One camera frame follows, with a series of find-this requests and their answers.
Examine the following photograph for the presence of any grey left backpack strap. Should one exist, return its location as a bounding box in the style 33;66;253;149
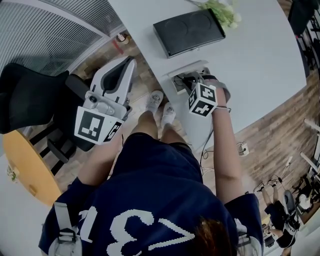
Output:
48;201;84;256

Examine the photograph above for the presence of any person's white left shoe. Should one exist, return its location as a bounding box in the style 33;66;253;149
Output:
145;89;165;114

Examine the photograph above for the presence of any red floor tape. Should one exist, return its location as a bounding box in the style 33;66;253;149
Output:
112;41;124;55

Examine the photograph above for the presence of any black mesh office chair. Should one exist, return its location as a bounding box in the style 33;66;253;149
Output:
0;62;92;171

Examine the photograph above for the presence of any person's leg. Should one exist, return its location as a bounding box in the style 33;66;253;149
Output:
159;122;187;146
132;109;160;141

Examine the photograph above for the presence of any grey backpack strap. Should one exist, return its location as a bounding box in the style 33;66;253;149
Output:
48;201;84;256
233;217;261;256

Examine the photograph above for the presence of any grey right backpack strap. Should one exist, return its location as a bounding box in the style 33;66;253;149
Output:
233;217;261;256

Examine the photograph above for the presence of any small potted plant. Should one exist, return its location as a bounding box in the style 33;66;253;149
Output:
6;164;20;184

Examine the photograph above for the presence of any person's white right shoe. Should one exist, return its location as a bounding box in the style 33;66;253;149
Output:
161;101;175;126

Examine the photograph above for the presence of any white frame rack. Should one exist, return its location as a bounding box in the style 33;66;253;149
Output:
299;117;320;181

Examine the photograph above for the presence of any person's left forearm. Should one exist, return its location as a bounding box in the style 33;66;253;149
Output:
79;119;126;186

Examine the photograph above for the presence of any person's right leg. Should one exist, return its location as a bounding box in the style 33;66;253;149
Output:
159;122;187;146

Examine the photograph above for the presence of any navy shirt with white print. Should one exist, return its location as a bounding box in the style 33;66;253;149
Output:
38;132;264;256

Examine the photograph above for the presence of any person's left leg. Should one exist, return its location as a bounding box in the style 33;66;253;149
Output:
132;109;160;141

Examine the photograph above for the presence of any black high-back chair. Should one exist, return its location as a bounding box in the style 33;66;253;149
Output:
287;0;316;36

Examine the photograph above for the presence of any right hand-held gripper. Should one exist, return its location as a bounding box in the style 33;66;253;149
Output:
187;74;231;118

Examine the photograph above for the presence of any light grey desk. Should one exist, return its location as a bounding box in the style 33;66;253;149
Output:
107;0;308;151

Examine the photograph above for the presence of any black floor cable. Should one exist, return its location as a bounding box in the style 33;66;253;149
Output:
199;124;216;161

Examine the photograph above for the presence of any white flower bouquet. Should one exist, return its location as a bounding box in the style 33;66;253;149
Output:
197;0;243;32

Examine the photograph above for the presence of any black rectangular box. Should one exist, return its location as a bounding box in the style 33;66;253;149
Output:
152;8;226;59

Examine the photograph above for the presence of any person's white shoe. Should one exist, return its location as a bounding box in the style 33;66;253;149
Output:
145;89;165;114
161;101;175;126

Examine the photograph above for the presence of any white power strip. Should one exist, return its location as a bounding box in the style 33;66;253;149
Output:
236;141;251;157

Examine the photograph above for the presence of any white cup with dark lid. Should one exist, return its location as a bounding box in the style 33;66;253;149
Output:
116;33;131;45

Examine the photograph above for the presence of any person's right forearm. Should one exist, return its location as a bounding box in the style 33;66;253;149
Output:
211;107;245;204

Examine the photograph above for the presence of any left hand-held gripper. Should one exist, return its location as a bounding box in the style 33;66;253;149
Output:
74;56;138;146

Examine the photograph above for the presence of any round wooden table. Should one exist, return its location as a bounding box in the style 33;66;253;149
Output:
2;129;63;208

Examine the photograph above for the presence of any black metal rack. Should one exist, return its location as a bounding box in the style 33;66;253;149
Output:
297;14;320;76

